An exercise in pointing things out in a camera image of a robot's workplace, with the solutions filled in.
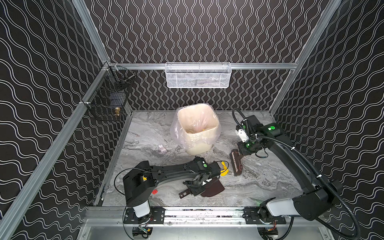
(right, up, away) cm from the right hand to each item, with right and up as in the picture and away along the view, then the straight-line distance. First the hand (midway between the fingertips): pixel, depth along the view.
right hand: (243, 150), depth 77 cm
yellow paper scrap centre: (-7, -13, +13) cm, 20 cm away
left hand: (-24, -21, -2) cm, 32 cm away
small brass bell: (-68, +21, +6) cm, 71 cm away
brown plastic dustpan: (-17, -16, -7) cm, 24 cm away
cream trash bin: (-23, +14, +16) cm, 31 cm away
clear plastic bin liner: (-35, +9, +5) cm, 37 cm away
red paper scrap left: (-47, -23, +5) cm, 53 cm away
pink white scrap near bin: (-46, -3, +21) cm, 51 cm away
